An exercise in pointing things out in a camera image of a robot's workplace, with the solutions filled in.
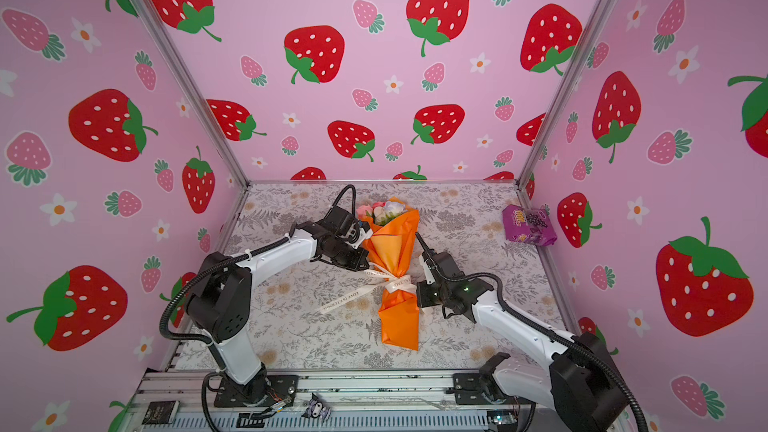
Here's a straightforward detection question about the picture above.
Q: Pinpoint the pale pink fake rose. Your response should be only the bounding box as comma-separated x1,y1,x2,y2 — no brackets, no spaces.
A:
356,205,374,220

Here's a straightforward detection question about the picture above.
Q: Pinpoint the clear ribbon strip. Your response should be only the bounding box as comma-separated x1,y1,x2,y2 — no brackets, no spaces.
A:
317,264,417,314

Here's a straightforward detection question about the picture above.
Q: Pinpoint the orange wrapping paper sheet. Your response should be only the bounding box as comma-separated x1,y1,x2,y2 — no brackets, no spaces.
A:
362,197,420,351

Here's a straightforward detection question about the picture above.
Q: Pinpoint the white blue fake rose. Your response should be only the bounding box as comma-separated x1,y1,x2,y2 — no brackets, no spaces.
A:
383,201,407,221

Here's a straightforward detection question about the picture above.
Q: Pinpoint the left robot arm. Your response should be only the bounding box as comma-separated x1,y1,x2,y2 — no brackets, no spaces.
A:
159,206,373,403

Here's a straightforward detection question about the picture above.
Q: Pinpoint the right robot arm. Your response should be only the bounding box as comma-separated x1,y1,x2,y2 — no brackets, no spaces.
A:
417,240,649,431

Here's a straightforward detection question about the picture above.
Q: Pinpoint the purple snack bag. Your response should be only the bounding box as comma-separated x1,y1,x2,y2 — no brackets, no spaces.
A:
502,204,557,247

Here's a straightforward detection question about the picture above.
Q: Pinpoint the small black box left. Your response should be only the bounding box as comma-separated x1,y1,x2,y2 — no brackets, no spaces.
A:
141,400,180,425

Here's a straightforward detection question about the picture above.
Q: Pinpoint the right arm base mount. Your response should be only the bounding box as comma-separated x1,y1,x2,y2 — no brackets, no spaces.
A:
446,352,533,406

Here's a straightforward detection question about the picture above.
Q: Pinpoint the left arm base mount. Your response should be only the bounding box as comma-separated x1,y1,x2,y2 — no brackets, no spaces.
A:
214,366,299,409

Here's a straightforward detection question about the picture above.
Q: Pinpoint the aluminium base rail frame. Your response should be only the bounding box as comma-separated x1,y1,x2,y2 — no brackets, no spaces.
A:
119,368,631,432

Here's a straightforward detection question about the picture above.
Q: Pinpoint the aluminium corner post right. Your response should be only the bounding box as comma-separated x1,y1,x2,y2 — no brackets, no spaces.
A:
517,0,618,192

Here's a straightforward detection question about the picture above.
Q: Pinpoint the aluminium corner post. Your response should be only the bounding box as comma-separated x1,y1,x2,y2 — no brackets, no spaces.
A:
517,0,618,192
130,0,250,190

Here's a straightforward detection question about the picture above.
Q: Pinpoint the aluminium corner post left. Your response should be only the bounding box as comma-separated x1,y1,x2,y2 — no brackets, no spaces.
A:
130,0,250,190

